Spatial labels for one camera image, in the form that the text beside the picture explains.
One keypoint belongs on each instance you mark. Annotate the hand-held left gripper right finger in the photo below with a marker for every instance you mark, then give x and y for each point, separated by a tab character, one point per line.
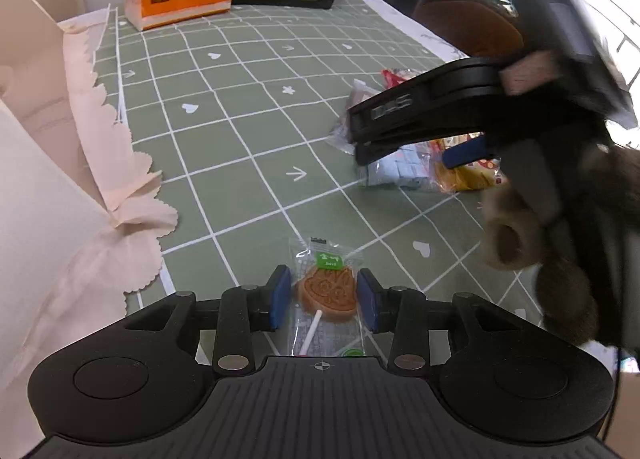
367	301

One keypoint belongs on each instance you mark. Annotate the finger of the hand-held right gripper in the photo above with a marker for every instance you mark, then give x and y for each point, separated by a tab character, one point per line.
425	94
465	151

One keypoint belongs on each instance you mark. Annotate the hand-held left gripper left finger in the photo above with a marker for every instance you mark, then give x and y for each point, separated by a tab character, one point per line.
280	296

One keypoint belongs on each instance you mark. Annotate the yellow snack packet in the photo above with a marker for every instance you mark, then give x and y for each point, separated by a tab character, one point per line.
465	179

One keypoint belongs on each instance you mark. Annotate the orange lollipop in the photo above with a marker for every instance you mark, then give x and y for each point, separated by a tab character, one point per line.
325	289

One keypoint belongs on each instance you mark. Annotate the light blue snack packet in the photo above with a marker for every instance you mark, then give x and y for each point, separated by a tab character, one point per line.
395	171

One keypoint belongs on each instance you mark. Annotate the pink gift box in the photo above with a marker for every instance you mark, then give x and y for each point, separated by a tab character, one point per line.
35	179

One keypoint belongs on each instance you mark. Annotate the person's right hand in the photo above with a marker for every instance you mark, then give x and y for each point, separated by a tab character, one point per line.
510	239

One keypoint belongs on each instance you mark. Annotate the white red snack packet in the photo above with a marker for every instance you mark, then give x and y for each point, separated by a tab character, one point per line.
400	76

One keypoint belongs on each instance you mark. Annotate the brown chair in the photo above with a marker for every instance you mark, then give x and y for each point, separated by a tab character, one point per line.
465	29

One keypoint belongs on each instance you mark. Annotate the clear snack packet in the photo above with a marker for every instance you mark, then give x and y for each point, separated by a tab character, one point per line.
340	134

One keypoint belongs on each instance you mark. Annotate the green checked tablecloth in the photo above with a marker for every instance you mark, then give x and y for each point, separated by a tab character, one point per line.
225	139

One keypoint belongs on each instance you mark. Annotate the pink scalloped tissue paper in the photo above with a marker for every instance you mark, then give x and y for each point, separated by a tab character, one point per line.
112	139

